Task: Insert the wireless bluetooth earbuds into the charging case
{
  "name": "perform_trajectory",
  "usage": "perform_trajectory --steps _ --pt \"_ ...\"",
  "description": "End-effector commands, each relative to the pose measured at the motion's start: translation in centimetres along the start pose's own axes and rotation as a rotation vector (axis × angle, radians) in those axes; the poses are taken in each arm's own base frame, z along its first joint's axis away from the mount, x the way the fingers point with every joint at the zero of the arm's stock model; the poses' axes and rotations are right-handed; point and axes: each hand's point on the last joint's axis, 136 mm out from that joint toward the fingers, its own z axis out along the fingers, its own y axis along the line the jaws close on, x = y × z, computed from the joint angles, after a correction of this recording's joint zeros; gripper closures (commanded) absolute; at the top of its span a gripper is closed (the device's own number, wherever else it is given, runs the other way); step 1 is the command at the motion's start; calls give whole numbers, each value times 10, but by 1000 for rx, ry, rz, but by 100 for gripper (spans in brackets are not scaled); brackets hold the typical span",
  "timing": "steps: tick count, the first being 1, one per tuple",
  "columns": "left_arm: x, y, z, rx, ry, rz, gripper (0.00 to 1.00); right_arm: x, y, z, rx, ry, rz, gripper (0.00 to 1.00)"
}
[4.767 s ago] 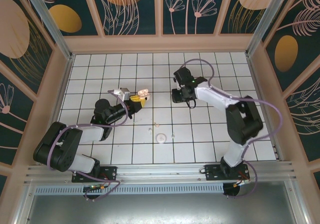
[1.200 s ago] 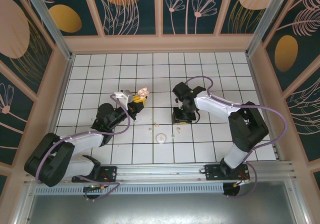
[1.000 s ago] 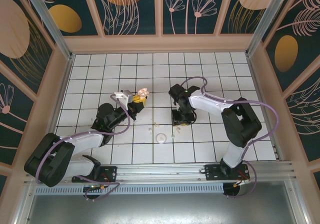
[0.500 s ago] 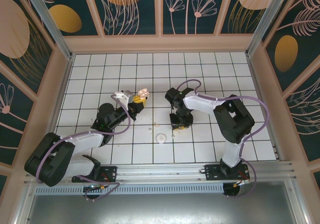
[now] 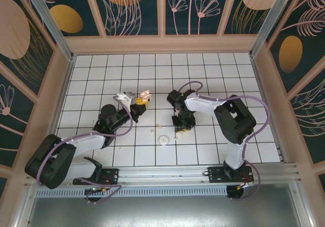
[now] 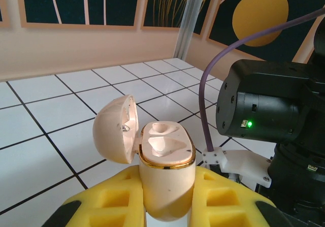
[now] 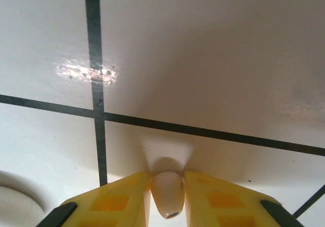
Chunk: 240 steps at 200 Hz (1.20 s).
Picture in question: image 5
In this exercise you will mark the beige gold-rimmed earbud charging case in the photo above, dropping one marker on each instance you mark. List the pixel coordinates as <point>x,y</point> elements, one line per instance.
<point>146,94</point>

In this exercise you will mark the white earbud charging case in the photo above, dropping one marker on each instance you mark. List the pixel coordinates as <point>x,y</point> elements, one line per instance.
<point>162,140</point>

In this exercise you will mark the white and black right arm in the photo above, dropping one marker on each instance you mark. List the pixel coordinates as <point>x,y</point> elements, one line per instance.
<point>203,105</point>

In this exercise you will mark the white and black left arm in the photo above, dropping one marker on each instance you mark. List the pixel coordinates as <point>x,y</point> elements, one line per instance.
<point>76,143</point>

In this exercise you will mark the grey metal sheet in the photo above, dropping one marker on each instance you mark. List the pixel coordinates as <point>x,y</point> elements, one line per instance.
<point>165,211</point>

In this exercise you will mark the pink disc gold fern panel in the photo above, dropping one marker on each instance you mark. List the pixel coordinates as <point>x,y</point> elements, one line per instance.
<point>20,46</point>
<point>243,18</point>

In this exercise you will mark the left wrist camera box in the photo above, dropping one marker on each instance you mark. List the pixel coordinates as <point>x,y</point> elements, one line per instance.
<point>129,97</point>

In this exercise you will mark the aluminium mounting rail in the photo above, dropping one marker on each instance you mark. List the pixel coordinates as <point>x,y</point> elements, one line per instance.
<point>165,173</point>

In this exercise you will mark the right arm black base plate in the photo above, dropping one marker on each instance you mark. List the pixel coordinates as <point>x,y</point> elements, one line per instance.
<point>215,175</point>

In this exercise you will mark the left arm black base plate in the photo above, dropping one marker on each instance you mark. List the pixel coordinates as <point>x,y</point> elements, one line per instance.
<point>111,176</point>

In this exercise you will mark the fern leaf wall panel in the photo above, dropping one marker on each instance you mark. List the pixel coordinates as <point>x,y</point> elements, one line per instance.
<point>127,13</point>

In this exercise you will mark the pink flower wall panel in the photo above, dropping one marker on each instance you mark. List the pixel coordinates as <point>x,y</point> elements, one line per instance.
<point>193,21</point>

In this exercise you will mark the flower and stem wall panel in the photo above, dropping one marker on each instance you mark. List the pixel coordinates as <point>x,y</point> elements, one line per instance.
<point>12,125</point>

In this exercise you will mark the aluminium corner post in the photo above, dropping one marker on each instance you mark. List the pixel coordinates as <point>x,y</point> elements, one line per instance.
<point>269,21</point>
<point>54,26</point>

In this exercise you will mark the pink leaf outline wall panel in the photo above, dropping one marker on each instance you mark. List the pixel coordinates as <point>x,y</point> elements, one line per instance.
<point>312,125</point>

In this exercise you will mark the gold oval feather wall panel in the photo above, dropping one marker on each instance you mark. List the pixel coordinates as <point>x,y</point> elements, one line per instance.
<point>299,46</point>

